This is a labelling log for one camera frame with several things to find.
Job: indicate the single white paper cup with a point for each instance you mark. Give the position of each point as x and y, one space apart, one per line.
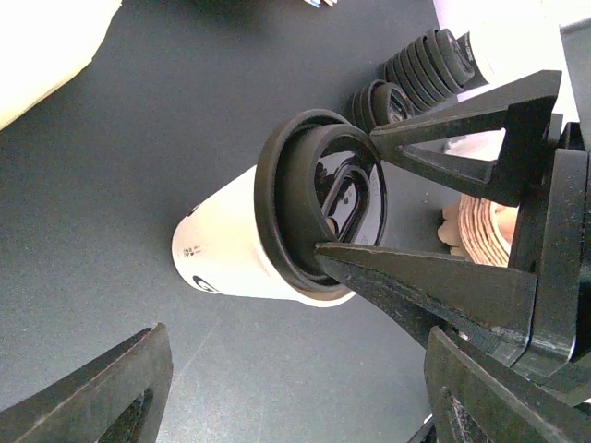
216 249

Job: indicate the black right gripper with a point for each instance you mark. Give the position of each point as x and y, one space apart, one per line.
502 145

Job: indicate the tall black lid stack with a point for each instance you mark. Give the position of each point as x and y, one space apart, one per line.
431 69

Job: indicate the stack of white paper cups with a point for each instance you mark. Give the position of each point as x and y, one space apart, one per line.
513 39

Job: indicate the blue checkered paper bag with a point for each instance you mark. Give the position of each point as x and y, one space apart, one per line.
318 3

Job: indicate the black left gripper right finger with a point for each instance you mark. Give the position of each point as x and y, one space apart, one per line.
474 398

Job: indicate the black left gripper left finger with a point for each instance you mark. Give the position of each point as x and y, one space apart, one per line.
119 396

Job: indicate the cream paper bag with handles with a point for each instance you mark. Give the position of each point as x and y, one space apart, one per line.
44 44

